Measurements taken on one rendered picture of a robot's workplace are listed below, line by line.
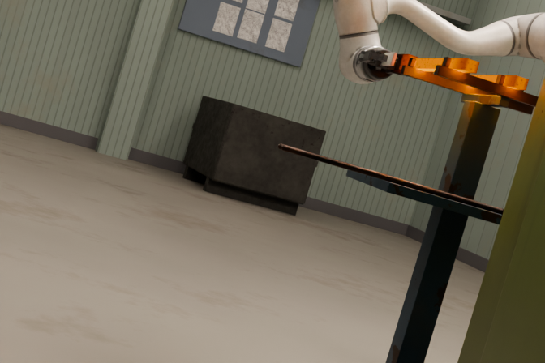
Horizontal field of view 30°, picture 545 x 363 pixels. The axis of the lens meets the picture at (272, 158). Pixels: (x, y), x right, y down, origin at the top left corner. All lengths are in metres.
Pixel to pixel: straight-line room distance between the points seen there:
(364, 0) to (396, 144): 8.35
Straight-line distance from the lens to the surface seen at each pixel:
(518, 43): 2.92
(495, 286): 1.83
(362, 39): 2.61
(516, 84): 2.06
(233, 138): 8.88
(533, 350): 1.29
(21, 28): 10.09
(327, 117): 10.64
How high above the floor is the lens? 0.71
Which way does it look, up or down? 2 degrees down
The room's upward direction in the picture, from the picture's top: 17 degrees clockwise
